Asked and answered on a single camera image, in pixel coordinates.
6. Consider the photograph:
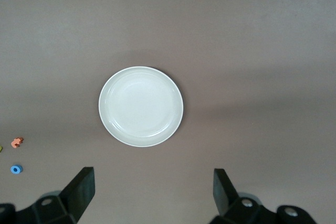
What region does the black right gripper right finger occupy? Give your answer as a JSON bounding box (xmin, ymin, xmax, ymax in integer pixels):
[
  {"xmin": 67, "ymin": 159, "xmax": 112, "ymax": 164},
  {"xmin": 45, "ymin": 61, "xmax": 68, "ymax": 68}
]
[{"xmin": 212, "ymin": 168, "xmax": 314, "ymax": 224}]

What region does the brown table cover sheet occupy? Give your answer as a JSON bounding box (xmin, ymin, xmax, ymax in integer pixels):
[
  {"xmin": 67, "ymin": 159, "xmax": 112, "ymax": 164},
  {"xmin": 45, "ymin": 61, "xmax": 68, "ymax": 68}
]
[{"xmin": 0, "ymin": 0, "xmax": 336, "ymax": 224}]

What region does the beige brown round plate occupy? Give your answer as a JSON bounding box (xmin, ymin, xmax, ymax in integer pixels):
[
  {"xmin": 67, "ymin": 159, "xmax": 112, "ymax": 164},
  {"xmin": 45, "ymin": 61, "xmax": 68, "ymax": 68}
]
[{"xmin": 98, "ymin": 66, "xmax": 184, "ymax": 148}]

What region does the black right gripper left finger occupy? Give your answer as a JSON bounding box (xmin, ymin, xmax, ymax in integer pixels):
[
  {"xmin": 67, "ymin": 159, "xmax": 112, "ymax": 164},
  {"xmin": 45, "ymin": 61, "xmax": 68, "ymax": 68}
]
[{"xmin": 0, "ymin": 166, "xmax": 95, "ymax": 224}]

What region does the blue letter o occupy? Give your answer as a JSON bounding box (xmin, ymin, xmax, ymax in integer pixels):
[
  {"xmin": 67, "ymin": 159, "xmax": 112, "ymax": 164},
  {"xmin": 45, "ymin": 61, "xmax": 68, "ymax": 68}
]
[{"xmin": 10, "ymin": 164, "xmax": 24, "ymax": 175}]

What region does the orange letter r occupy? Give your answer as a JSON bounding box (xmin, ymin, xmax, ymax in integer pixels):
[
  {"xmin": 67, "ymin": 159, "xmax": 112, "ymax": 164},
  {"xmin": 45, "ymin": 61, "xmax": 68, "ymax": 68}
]
[{"xmin": 10, "ymin": 136, "xmax": 24, "ymax": 148}]

